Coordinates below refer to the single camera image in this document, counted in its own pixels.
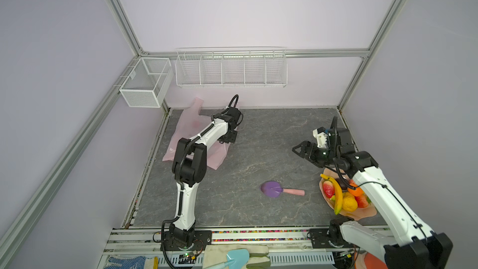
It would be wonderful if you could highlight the pink printed plastic bag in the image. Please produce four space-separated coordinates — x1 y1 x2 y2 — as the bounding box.
162 97 229 170

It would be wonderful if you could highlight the red strawberry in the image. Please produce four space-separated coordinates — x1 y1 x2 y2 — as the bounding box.
355 194 370 209
322 181 336 199

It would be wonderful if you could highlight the yellow banana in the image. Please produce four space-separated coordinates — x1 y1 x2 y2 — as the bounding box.
321 174 343 215

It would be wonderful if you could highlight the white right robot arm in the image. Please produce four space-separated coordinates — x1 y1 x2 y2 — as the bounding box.
292 125 453 269

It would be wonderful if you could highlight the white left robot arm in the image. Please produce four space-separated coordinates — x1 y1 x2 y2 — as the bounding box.
164 106 243 249

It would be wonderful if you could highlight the orange tangerine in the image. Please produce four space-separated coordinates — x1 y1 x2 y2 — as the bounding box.
347 180 365 197

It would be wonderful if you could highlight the red strawberry on plate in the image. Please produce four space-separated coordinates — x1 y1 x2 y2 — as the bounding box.
355 194 370 209

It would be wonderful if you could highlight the beige wavy fruit plate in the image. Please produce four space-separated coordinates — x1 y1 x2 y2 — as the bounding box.
319 169 378 220

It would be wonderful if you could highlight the beige work glove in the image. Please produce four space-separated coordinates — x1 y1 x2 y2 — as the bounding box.
202 244 271 269

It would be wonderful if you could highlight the orange rubber glove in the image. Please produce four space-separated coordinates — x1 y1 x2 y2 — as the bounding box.
355 253 388 269

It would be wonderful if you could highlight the teal plastic trowel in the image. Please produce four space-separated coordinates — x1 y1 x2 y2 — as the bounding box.
206 249 250 269

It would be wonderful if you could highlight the blue knitted glove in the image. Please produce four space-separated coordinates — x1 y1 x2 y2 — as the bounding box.
105 256 146 269

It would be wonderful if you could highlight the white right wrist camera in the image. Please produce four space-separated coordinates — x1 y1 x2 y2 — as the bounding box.
312 127 329 149

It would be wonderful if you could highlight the purple scoop pink handle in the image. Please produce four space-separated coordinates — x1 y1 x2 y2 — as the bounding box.
260 181 305 198

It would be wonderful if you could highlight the long white wire shelf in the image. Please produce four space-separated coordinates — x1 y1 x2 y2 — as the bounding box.
176 47 288 88

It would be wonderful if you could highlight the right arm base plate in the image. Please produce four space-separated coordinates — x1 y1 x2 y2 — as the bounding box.
306 227 354 249

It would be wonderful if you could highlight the small white wire basket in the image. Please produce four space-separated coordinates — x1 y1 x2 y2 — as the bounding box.
119 57 174 108

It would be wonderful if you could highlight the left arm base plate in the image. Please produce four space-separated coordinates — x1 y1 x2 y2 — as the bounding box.
161 230 212 252

